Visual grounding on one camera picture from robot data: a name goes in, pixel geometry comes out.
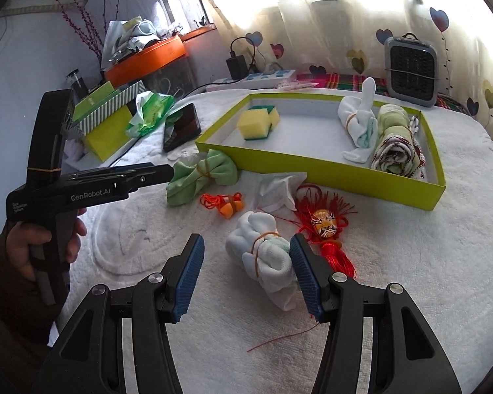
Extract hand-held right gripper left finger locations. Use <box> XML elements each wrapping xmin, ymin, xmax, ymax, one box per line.
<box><xmin>43</xmin><ymin>233</ymin><xmax>206</xmax><ymax>394</ymax></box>

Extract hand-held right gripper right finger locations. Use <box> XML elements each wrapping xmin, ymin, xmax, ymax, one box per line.
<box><xmin>289</xmin><ymin>233</ymin><xmax>463</xmax><ymax>394</ymax></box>

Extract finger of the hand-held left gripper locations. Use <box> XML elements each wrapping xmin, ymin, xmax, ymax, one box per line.
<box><xmin>107</xmin><ymin>163</ymin><xmax>159</xmax><ymax>174</ymax></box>
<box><xmin>125</xmin><ymin>165</ymin><xmax>174</xmax><ymax>191</ymax></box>

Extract white tissue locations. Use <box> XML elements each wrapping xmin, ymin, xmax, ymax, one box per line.
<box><xmin>257</xmin><ymin>173</ymin><xmax>309</xmax><ymax>213</ymax></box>
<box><xmin>166</xmin><ymin>151</ymin><xmax>200</xmax><ymax>167</ymax></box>

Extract short white cloth bundle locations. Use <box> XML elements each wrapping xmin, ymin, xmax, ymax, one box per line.
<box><xmin>226</xmin><ymin>210</ymin><xmax>302</xmax><ymax>313</ymax></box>

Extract green cloth bundle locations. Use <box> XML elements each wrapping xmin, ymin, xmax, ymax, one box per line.
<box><xmin>166</xmin><ymin>149</ymin><xmax>240</xmax><ymax>207</ymax></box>

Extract red tassel mask ornament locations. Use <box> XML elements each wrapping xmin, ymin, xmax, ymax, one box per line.
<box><xmin>288</xmin><ymin>185</ymin><xmax>358</xmax><ymax>280</ymax></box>

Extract orange toy with red string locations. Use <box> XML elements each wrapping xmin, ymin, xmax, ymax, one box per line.
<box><xmin>200</xmin><ymin>192</ymin><xmax>245</xmax><ymax>219</ymax></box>

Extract yellow sponge with green scourer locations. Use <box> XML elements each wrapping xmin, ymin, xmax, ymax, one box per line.
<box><xmin>247</xmin><ymin>105</ymin><xmax>281</xmax><ymax>131</ymax></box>
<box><xmin>237</xmin><ymin>109</ymin><xmax>272</xmax><ymax>142</ymax></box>

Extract lime green box tray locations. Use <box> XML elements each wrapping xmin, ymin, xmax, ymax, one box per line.
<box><xmin>195</xmin><ymin>92</ymin><xmax>448</xmax><ymax>212</ymax></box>

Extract tall white cloth bundle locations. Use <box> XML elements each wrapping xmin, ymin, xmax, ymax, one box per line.
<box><xmin>338</xmin><ymin>77</ymin><xmax>379</xmax><ymax>164</ymax></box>

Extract green towel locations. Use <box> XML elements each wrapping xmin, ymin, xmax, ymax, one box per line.
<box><xmin>370</xmin><ymin>104</ymin><xmax>427</xmax><ymax>181</ymax></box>

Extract person's left hand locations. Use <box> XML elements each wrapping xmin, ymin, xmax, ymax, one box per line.
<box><xmin>6</xmin><ymin>207</ymin><xmax>88</xmax><ymax>282</ymax></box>

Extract black smartphone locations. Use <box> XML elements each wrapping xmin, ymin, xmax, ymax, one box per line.
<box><xmin>163</xmin><ymin>102</ymin><xmax>202</xmax><ymax>152</ymax></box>

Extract green tissue packet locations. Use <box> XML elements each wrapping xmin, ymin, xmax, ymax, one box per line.
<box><xmin>125</xmin><ymin>91</ymin><xmax>176</xmax><ymax>138</ymax></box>

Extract loose red thread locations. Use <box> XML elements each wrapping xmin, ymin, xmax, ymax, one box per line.
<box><xmin>246</xmin><ymin>323</ymin><xmax>320</xmax><ymax>353</ymax></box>

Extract striped box with lime lid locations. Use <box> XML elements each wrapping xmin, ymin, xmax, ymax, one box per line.
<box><xmin>68</xmin><ymin>80</ymin><xmax>146</xmax><ymax>140</ymax></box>

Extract white terry blanket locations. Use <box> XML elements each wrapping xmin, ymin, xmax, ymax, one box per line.
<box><xmin>37</xmin><ymin>88</ymin><xmax>493</xmax><ymax>394</ymax></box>

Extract clear plastic container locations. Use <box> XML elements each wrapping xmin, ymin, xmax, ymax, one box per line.
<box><xmin>142</xmin><ymin>55</ymin><xmax>197</xmax><ymax>99</ymax></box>

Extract dark jar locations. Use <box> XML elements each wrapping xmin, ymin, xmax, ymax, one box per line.
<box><xmin>67</xmin><ymin>70</ymin><xmax>89</xmax><ymax>99</ymax></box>

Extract orange box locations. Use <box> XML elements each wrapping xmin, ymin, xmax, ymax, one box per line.
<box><xmin>104</xmin><ymin>35</ymin><xmax>187</xmax><ymax>89</ymax></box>

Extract orange shelf with clutter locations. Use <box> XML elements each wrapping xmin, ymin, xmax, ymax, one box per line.
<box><xmin>102</xmin><ymin>15</ymin><xmax>183</xmax><ymax>66</ymax></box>

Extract black charger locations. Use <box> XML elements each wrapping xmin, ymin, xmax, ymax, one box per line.
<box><xmin>226</xmin><ymin>55</ymin><xmax>249</xmax><ymax>78</ymax></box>

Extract white power strip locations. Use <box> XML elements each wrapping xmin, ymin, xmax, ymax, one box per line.
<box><xmin>207</xmin><ymin>68</ymin><xmax>297</xmax><ymax>91</ymax></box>

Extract red berry twig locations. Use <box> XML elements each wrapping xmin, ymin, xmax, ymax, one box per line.
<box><xmin>53</xmin><ymin>0</ymin><xmax>126</xmax><ymax>64</ymax></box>

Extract clear plastic packet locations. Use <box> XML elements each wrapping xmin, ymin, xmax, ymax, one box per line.
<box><xmin>277</xmin><ymin>81</ymin><xmax>319</xmax><ymax>91</ymax></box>

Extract plaid cloth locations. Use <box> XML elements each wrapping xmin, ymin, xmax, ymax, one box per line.
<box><xmin>296</xmin><ymin>72</ymin><xmax>477</xmax><ymax>113</ymax></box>

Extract grey space heater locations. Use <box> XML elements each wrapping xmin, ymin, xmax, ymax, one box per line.
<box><xmin>383</xmin><ymin>33</ymin><xmax>440</xmax><ymax>108</ymax></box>

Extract heart print curtain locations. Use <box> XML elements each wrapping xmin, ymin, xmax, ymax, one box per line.
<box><xmin>187</xmin><ymin>0</ymin><xmax>493</xmax><ymax>132</ymax></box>

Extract black USB cable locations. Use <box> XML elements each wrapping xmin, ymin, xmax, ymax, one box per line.
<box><xmin>107</xmin><ymin>36</ymin><xmax>264</xmax><ymax>165</ymax></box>

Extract beige rope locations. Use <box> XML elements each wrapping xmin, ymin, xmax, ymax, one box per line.
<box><xmin>0</xmin><ymin>3</ymin><xmax>64</xmax><ymax>18</ymax></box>

